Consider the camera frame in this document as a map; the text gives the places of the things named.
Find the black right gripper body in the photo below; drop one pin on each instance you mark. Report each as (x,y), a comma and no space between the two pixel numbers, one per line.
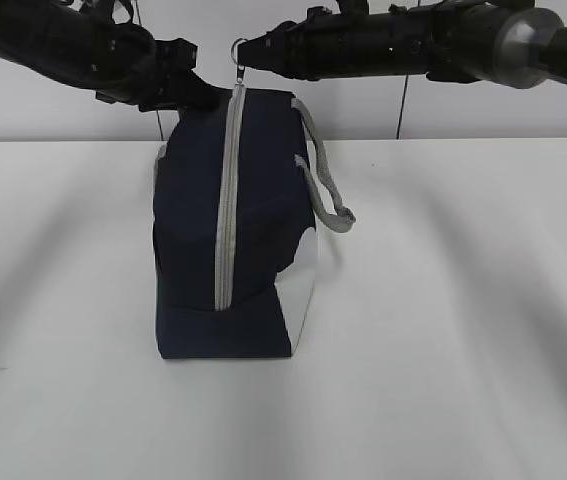
(282,50)

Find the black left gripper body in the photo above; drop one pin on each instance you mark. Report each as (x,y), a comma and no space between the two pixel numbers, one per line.
(164,81)

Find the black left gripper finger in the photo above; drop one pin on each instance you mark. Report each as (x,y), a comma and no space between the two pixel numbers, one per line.
(195,93)

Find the navy insulated lunch bag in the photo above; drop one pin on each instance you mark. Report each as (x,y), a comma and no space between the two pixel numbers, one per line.
(239,194)

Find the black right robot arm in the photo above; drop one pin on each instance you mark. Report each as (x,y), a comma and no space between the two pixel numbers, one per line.
(511,43)

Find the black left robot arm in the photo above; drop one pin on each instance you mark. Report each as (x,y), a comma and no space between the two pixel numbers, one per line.
(87,49)

